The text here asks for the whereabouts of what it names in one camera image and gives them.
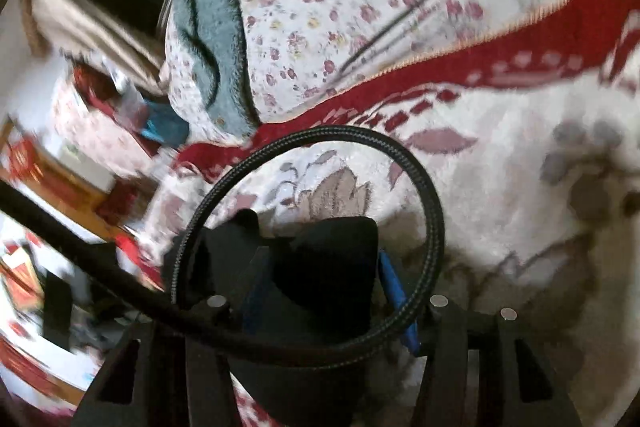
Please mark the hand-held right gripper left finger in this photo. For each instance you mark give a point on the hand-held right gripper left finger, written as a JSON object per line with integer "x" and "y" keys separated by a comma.
{"x": 256, "y": 292}

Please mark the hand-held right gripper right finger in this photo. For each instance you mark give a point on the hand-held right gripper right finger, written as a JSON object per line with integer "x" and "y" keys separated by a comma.
{"x": 395, "y": 292}

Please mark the beige cloth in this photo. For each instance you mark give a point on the beige cloth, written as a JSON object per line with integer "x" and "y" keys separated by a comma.
{"x": 85, "y": 22}

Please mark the red and white plush blanket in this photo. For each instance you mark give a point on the red and white plush blanket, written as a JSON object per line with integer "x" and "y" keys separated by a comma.
{"x": 500, "y": 147}

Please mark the grey-blue fleece blanket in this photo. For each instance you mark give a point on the grey-blue fleece blanket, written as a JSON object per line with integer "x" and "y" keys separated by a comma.
{"x": 215, "y": 17}

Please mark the blue cloth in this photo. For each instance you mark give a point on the blue cloth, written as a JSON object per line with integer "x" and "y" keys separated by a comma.
{"x": 162, "y": 124}

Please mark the black pants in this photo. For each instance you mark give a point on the black pants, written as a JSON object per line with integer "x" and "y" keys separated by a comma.
{"x": 325, "y": 267}

